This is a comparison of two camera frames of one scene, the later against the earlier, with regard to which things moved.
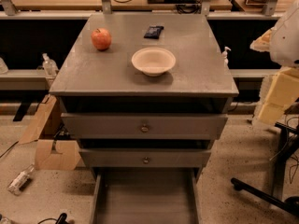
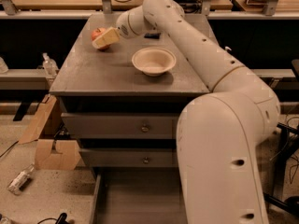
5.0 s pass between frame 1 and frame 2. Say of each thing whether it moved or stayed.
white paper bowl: stayed
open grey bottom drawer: stayed
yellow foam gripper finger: moved
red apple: stayed
